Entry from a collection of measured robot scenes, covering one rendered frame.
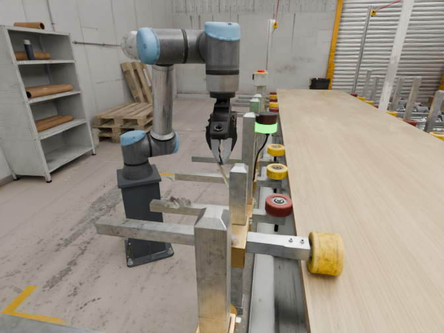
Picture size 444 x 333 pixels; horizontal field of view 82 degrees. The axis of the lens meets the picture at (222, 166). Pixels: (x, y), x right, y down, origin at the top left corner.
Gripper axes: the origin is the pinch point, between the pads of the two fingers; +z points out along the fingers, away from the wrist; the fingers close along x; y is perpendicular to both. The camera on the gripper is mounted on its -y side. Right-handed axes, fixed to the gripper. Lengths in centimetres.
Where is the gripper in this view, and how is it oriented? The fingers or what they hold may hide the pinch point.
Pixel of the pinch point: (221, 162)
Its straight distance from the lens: 76.8
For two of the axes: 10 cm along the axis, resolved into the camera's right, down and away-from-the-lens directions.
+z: 0.0, 9.2, 4.0
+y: 1.7, -4.0, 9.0
